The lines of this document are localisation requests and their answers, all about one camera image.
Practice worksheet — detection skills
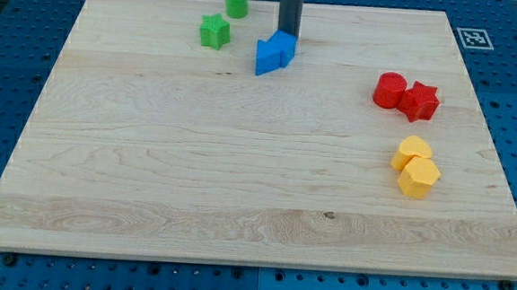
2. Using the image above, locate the yellow hexagon block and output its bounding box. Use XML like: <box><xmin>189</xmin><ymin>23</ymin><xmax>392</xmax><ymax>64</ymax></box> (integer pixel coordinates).
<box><xmin>397</xmin><ymin>156</ymin><xmax>441</xmax><ymax>199</ymax></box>

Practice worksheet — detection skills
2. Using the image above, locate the red star block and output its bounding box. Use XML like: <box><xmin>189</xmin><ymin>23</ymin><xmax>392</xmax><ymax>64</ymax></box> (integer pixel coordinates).
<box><xmin>397</xmin><ymin>81</ymin><xmax>440</xmax><ymax>122</ymax></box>

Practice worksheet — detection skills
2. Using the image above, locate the red cylinder block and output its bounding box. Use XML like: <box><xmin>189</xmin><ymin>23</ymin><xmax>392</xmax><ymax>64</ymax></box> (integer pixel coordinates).
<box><xmin>372</xmin><ymin>72</ymin><xmax>407</xmax><ymax>109</ymax></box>

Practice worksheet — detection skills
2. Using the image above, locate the white fiducial marker tag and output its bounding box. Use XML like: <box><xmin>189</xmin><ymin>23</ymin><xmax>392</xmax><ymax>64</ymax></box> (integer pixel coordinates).
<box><xmin>456</xmin><ymin>27</ymin><xmax>494</xmax><ymax>50</ymax></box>

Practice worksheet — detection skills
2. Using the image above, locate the green cylinder block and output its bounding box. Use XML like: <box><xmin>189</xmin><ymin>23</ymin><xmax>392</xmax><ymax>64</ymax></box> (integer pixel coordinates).
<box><xmin>224</xmin><ymin>0</ymin><xmax>248</xmax><ymax>19</ymax></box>

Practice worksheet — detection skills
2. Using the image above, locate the yellow heart block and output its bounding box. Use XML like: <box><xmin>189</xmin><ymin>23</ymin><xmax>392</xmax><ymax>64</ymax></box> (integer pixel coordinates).
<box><xmin>390</xmin><ymin>136</ymin><xmax>434</xmax><ymax>171</ymax></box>

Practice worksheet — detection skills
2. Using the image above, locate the blue arrow block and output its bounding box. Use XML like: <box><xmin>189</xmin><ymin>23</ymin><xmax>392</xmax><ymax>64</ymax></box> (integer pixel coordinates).
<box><xmin>255</xmin><ymin>31</ymin><xmax>297</xmax><ymax>75</ymax></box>

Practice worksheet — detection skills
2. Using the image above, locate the wooden board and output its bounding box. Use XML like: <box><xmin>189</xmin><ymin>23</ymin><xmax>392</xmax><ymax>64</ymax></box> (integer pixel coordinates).
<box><xmin>0</xmin><ymin>0</ymin><xmax>517</xmax><ymax>280</ymax></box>

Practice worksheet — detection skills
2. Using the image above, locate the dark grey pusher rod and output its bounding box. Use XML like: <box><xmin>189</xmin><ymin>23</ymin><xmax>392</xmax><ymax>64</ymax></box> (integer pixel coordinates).
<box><xmin>277</xmin><ymin>0</ymin><xmax>304</xmax><ymax>38</ymax></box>

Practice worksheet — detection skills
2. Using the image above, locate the green star block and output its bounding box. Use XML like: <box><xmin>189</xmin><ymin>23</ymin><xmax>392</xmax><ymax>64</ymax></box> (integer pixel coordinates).
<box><xmin>199</xmin><ymin>13</ymin><xmax>231</xmax><ymax>50</ymax></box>

